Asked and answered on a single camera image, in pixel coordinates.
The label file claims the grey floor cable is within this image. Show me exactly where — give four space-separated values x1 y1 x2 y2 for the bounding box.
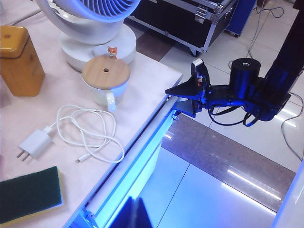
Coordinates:
247 0 285 59

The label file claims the white ceramic mug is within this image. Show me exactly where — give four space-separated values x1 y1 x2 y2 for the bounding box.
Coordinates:
82 57 132 112

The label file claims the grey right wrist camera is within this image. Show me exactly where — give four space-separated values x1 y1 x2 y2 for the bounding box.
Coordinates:
191 59 205 80

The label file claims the white desk fan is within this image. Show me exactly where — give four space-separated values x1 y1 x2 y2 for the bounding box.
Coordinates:
35 0 141 72

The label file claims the white charger plug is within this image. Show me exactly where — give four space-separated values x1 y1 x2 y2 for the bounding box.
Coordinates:
16 129 52 163

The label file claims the black aluminium flight case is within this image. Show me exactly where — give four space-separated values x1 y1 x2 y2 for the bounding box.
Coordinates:
123 0 239 57

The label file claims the round wooden mug lid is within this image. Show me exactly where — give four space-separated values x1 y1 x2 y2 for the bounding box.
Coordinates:
82 56 132 90

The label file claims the yellow tea tin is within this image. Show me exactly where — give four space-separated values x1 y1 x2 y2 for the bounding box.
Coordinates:
0 25 46 97

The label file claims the yellow green cleaning sponge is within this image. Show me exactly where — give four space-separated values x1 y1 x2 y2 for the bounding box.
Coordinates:
0 166 65 225

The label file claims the blue cabinet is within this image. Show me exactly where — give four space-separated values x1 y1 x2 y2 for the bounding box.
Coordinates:
225 0 258 38

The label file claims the white drawer with lock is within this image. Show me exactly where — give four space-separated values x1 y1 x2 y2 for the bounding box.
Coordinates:
68 95 179 228

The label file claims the small orange fox figurine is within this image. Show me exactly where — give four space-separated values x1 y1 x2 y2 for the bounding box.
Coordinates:
106 46 119 59

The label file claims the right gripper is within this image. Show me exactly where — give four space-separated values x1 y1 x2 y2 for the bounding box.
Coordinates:
165 65 235 117

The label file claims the white charging cable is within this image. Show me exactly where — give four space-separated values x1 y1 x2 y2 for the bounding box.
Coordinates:
44 104 125 165

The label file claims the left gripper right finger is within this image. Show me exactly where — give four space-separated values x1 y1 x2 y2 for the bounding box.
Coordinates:
136 197 152 228

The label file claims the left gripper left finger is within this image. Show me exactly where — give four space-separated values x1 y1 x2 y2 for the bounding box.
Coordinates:
110 196 138 228

